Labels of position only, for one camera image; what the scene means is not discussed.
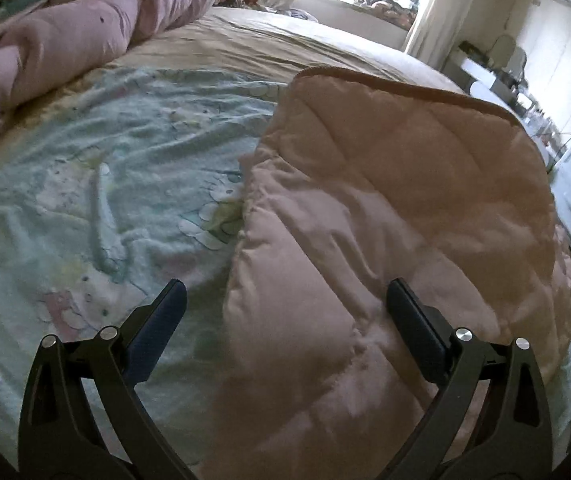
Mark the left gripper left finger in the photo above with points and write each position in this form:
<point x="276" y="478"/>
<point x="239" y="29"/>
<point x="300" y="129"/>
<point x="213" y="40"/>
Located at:
<point x="81" y="417"/>

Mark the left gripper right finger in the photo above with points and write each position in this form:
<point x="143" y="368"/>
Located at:
<point x="490" y="417"/>

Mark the pink quilted jacket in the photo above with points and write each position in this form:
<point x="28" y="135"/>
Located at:
<point x="356" y="181"/>

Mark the light blue cartoon blanket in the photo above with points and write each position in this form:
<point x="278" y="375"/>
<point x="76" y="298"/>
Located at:
<point x="114" y="186"/>

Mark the white vanity desk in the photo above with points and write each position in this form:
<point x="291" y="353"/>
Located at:
<point x="494" y="86"/>

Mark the vanity mirror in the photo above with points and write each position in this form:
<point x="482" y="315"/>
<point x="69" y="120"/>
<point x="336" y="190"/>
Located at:
<point x="507" y="56"/>

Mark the pink rolled duvet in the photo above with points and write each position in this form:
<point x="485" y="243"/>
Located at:
<point x="48" y="47"/>

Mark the tan bed sheet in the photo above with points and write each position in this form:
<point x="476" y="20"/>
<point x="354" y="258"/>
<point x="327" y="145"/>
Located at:
<point x="265" y="45"/>

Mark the right cream curtain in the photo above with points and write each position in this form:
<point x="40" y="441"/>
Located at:
<point x="435" y="30"/>

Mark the items on window sill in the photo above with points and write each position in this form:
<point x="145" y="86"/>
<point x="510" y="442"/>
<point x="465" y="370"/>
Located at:
<point x="391" y="11"/>

